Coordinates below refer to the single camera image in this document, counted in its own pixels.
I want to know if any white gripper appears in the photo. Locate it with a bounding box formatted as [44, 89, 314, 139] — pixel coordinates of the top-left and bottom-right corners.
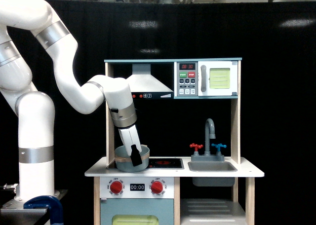
[118, 124, 142, 167]

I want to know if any grey bowl with wooden band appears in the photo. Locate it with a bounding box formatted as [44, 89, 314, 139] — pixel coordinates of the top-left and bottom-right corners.
[115, 145, 150, 173]

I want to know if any black induction stovetop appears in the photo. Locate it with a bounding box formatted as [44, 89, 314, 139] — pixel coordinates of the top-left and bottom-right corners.
[106, 157, 185, 170]

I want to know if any black timer display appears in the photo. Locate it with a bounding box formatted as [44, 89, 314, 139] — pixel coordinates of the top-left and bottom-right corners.
[130, 184, 145, 191]

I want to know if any left red oven knob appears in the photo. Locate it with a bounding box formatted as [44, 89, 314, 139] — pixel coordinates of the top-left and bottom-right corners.
[110, 181, 123, 194]

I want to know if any red oven knob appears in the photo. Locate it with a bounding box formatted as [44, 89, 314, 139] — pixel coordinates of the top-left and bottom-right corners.
[151, 181, 163, 194]
[110, 181, 123, 194]

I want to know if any right red oven knob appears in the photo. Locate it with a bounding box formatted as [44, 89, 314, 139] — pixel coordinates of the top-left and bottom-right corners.
[151, 181, 163, 194]

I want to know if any blue oven door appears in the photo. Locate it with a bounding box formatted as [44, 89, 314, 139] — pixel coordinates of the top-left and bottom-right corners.
[100, 198, 174, 225]

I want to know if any grey toy faucet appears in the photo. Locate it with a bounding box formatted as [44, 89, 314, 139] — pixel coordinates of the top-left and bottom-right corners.
[191, 118, 224, 162]

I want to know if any grey toy sink basin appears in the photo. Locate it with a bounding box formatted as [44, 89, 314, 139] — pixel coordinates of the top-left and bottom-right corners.
[188, 161, 237, 187]

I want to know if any grey range hood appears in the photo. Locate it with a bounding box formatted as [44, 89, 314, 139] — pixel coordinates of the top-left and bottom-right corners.
[127, 63, 174, 100]

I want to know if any blue c-clamp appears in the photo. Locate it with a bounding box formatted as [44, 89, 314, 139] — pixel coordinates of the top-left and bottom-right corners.
[23, 195, 64, 225]

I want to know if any toy microwave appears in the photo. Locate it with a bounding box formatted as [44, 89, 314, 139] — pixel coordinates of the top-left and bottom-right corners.
[174, 60, 239, 98]

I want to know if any wooden toy kitchen frame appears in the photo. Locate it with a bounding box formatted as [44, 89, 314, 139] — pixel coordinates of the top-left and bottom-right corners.
[85, 58, 264, 225]

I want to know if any red tap handle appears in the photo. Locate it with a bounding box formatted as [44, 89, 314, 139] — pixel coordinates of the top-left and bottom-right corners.
[190, 143, 203, 155]

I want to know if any blue tap handle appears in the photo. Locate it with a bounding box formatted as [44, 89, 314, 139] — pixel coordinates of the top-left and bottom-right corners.
[211, 144, 227, 155]

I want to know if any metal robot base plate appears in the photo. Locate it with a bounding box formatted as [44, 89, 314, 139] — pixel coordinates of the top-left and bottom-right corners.
[0, 189, 68, 225]

